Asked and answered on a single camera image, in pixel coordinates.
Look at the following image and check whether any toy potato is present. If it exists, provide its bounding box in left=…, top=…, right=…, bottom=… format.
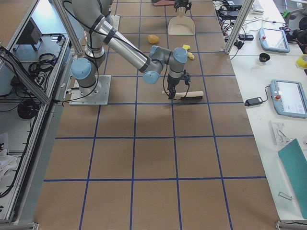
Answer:
left=147, top=34, right=160, bottom=44

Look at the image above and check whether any aluminium frame post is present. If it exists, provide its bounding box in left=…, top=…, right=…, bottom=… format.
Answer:
left=224, top=0, right=254, bottom=55

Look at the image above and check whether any toy croissant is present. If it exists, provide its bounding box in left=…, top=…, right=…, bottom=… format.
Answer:
left=188, top=52, right=195, bottom=60

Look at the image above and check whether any yellow green sponge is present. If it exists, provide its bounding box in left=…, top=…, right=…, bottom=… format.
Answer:
left=182, top=44, right=190, bottom=50

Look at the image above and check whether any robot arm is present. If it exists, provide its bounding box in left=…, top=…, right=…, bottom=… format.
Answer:
left=62, top=0, right=190, bottom=99

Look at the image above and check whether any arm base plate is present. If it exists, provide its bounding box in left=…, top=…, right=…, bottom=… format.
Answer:
left=106, top=14, right=120, bottom=30
left=69, top=75, right=112, bottom=106

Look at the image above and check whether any upper teach pendant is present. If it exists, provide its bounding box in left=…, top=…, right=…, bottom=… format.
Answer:
left=258, top=28, right=290, bottom=53

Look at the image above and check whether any teach pendant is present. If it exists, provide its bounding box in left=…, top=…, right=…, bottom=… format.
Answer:
left=270, top=80, right=307, bottom=118
left=258, top=28, right=290, bottom=53

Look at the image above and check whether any black small bowl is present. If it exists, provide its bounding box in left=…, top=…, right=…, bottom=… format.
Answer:
left=259, top=53, right=271, bottom=63

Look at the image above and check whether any black power brick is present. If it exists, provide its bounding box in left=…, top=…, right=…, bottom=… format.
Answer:
left=244, top=97, right=264, bottom=107

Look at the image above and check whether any teal board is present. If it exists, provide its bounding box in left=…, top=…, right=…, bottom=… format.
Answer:
left=278, top=138, right=307, bottom=219

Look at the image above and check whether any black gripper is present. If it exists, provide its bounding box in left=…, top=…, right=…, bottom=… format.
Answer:
left=167, top=76, right=178, bottom=99
left=174, top=0, right=191, bottom=12

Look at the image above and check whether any beige plastic dustpan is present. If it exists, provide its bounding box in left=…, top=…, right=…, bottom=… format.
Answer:
left=168, top=7, right=196, bottom=35

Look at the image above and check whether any yellow tape roll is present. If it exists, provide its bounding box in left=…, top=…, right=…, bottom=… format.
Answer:
left=296, top=54, right=307, bottom=69

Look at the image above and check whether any white hand brush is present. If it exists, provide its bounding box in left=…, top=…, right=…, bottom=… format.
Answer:
left=173, top=91, right=204, bottom=100

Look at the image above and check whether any lower teach pendant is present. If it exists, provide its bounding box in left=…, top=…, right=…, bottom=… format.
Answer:
left=270, top=80, right=307, bottom=118

